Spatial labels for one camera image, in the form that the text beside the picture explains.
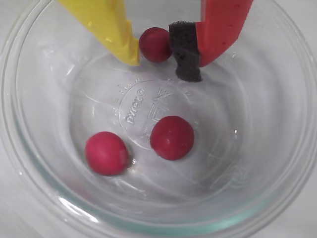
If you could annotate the white tablecloth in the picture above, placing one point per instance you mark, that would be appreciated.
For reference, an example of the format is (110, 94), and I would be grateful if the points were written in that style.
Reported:
(7, 223)

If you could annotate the glass bowl for red balls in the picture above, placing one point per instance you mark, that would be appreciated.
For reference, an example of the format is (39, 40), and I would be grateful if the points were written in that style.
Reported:
(223, 173)

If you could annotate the red ball pill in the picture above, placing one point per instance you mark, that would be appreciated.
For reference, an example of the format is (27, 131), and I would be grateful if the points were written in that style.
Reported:
(106, 153)
(172, 137)
(155, 44)

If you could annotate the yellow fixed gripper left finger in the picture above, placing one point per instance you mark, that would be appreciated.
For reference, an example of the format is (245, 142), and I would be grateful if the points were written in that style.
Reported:
(104, 19)

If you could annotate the gripper red moving right finger foam pad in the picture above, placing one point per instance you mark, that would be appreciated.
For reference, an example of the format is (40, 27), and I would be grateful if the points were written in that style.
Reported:
(220, 24)

